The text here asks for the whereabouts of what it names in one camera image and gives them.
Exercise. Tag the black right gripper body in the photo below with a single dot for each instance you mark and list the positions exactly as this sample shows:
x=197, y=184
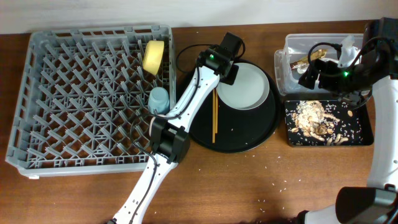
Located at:
x=347, y=79

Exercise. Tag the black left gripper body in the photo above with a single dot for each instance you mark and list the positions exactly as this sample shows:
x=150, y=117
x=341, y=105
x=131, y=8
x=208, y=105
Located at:
x=232, y=73

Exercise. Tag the wooden chopstick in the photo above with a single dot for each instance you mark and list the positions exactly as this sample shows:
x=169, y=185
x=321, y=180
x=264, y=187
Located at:
x=213, y=117
x=216, y=114

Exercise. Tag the gold snack wrapper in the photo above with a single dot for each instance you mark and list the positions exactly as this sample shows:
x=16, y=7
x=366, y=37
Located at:
x=304, y=60

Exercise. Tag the pale grey plate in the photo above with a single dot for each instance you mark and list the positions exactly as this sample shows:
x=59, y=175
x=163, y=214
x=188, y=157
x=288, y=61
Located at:
x=249, y=90

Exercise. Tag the light blue cup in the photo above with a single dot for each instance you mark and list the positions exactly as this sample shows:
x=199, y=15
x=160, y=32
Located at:
x=158, y=102

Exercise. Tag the yellow bowl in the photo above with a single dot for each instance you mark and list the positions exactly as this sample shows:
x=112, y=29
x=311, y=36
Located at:
x=153, y=56

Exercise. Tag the pink cup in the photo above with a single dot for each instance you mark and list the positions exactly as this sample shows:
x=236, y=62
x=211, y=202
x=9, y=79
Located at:
x=150, y=126

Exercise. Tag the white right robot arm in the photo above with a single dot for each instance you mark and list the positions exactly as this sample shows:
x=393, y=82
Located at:
x=373, y=69

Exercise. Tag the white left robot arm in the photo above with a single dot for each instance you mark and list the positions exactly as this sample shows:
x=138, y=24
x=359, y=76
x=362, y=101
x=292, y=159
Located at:
x=169, y=134

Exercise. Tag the clear plastic waste bin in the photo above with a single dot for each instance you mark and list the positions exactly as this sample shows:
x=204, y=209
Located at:
x=296, y=47

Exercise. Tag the black rectangular waste tray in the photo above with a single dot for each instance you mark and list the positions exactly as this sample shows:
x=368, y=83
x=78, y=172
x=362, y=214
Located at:
x=355, y=123

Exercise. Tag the grey dishwasher rack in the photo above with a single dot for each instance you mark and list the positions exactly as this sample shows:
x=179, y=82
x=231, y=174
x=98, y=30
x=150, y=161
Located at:
x=82, y=104

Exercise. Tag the food scraps pile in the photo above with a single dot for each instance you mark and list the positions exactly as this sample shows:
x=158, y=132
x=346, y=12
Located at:
x=312, y=125

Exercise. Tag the round black tray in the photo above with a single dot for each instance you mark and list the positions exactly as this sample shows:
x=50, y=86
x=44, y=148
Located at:
x=238, y=130

